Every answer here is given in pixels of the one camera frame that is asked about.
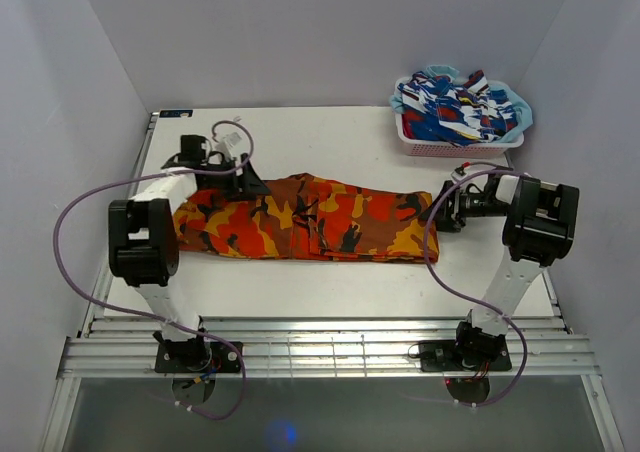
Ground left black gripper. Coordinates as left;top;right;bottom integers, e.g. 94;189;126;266
201;153;270;203

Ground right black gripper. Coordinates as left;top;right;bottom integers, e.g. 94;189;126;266
418;181;508;233

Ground orange camouflage trousers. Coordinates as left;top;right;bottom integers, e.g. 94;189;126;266
173;173;439;263

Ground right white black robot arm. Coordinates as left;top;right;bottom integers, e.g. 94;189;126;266
427;167;580;369

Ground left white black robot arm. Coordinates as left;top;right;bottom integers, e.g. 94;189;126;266
108;132;269;372

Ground pink plastic laundry basket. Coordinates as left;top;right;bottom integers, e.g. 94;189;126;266
390;71;533;158

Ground blue label sticker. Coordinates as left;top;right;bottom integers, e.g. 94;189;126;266
158;109;193;118

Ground blue white red patterned garment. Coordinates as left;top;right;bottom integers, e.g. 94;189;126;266
397;70;516;148

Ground light blue garment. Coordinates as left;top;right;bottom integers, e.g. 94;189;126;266
389;63;535;143

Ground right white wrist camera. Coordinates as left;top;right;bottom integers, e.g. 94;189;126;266
450;162;470;183

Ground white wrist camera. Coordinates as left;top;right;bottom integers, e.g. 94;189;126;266
450;162;470;183
213;131;245;162

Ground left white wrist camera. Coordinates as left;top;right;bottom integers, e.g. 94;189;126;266
213;131;245;162

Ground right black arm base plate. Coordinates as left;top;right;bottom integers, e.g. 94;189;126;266
417;340;512;373

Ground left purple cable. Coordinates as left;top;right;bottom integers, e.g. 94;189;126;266
52;119;256;421

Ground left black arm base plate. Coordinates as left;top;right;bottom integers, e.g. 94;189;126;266
153;342;241;374

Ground aluminium frame rail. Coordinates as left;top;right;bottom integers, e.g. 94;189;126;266
58;317;600;379

